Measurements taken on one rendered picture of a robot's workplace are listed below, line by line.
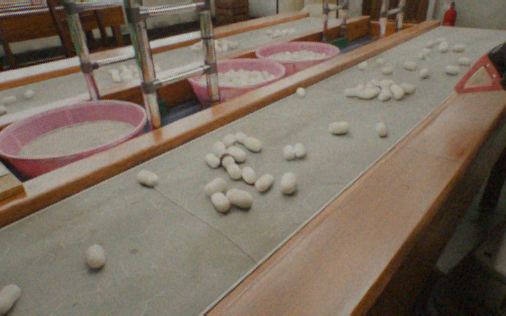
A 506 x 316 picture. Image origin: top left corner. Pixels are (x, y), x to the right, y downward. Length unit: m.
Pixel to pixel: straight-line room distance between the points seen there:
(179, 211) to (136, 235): 0.06
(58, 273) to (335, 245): 0.30
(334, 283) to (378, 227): 0.10
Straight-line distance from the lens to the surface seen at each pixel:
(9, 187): 0.58
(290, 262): 0.37
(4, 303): 0.44
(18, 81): 1.23
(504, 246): 0.94
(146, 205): 0.52
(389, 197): 0.47
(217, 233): 0.44
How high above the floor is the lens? 1.03
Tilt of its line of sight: 30 degrees down
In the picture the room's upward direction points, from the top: 3 degrees counter-clockwise
